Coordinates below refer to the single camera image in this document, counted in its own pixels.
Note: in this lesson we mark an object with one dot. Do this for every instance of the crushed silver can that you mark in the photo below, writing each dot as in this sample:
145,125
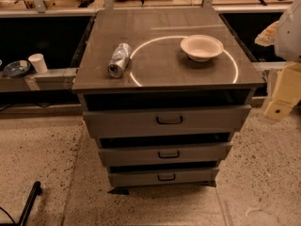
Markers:
119,60

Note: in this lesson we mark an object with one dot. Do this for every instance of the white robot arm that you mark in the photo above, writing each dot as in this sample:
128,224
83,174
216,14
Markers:
285,36

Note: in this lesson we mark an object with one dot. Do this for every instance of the grey top drawer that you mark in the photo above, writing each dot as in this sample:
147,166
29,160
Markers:
166,122

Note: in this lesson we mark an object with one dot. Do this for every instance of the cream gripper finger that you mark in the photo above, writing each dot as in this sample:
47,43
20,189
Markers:
276,110

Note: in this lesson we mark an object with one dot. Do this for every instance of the grey drawer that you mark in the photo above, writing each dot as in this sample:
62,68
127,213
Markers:
162,177
166,122
164,154

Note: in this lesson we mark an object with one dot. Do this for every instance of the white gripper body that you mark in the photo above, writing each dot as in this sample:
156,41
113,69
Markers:
289,37

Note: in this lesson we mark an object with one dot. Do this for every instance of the grey drawer cabinet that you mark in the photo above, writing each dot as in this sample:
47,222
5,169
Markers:
161,75

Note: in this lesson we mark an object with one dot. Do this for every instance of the white bowl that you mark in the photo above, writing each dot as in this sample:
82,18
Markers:
202,48

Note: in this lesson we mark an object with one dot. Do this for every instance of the dark round plate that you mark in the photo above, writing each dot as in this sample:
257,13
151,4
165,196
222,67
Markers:
16,69

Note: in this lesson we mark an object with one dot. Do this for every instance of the grey bottom drawer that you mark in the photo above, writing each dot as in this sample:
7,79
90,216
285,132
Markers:
162,177

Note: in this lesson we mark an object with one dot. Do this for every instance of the black floor stand leg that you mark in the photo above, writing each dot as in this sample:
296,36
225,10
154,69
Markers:
34,193

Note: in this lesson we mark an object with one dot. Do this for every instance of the white paper cup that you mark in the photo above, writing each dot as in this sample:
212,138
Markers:
38,62

